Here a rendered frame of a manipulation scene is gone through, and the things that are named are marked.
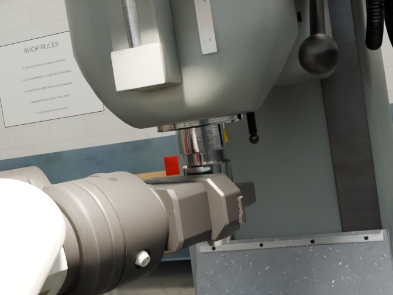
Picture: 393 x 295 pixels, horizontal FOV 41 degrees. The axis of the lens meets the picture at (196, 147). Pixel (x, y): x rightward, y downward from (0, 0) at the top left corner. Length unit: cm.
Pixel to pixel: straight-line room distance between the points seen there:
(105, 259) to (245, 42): 19
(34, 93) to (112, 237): 535
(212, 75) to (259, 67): 4
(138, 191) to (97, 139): 495
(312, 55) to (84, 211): 19
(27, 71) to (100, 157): 120
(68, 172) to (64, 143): 30
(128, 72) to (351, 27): 52
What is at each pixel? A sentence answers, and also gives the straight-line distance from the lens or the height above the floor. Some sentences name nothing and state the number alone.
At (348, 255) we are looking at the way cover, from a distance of 87.
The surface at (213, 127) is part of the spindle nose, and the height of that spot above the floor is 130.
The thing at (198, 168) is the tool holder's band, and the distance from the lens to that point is 49.
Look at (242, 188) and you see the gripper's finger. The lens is 50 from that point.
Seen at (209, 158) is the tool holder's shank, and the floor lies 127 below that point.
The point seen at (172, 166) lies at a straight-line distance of 442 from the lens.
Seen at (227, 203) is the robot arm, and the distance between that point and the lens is 44.
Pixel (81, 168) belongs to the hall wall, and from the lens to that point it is 546.
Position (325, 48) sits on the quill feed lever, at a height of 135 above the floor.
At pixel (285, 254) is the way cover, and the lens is 89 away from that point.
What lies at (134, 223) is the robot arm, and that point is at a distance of 39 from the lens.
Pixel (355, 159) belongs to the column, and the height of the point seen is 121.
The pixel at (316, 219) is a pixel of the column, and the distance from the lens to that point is 88.
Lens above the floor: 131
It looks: 3 degrees down
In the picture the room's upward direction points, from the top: 9 degrees counter-clockwise
